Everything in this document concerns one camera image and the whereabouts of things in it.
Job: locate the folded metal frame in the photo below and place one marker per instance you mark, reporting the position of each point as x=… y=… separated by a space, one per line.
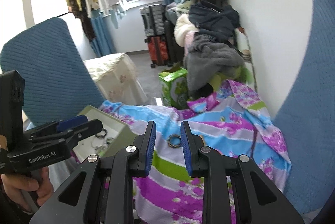
x=250 y=62

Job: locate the black suitcase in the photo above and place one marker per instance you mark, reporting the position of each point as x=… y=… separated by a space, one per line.
x=174 y=43

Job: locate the white fluffy garment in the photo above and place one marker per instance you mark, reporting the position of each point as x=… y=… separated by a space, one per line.
x=183 y=28

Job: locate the green cardboard carton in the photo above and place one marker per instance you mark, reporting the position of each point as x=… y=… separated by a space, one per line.
x=174 y=88

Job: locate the person's left hand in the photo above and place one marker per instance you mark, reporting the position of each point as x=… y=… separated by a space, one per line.
x=15 y=187

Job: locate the grey suitcase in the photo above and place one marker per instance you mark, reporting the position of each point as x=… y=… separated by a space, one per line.
x=151 y=20

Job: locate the cream quilted furniture cover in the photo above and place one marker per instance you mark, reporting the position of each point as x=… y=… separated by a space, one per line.
x=115 y=75

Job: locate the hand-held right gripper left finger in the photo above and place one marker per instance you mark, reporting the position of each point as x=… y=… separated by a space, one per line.
x=151 y=145

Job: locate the green cloth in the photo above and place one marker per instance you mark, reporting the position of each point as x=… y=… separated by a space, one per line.
x=243 y=73

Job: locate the navy jacket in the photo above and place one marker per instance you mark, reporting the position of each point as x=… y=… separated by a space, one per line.
x=212 y=20

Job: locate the blue quilted mattress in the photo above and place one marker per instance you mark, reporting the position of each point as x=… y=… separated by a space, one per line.
x=308 y=109

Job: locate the grey fleece garment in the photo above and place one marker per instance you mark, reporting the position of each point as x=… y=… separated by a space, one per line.
x=209 y=59

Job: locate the purple floral blanket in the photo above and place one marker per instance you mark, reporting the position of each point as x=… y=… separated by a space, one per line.
x=170 y=187

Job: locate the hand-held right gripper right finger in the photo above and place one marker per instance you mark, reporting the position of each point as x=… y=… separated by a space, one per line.
x=186 y=148

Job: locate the blue ribbed cushion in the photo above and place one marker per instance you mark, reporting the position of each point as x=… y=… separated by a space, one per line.
x=47 y=64

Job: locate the red suitcase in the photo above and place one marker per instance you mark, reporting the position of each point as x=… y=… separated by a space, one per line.
x=158 y=50

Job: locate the pale green box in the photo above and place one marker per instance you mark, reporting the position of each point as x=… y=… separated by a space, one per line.
x=125 y=135

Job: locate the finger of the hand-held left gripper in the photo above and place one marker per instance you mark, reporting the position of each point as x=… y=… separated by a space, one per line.
x=89 y=127
x=72 y=122

